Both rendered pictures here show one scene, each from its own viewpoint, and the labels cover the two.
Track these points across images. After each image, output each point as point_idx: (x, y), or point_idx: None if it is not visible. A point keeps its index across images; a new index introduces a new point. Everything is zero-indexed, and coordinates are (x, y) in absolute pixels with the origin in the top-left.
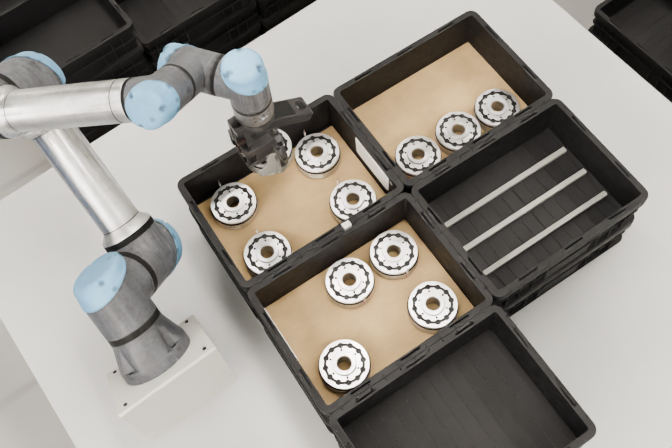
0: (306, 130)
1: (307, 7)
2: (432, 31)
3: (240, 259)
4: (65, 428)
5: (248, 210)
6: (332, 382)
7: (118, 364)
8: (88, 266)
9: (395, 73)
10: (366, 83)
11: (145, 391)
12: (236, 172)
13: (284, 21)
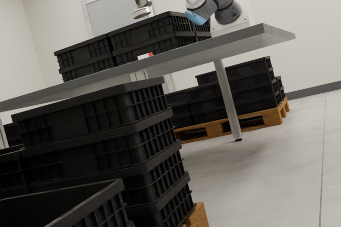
0: (122, 42)
1: (42, 88)
2: (66, 47)
3: None
4: (279, 28)
5: None
6: None
7: (237, 2)
8: None
9: (86, 51)
10: (95, 42)
11: (236, 0)
12: (151, 32)
13: (55, 85)
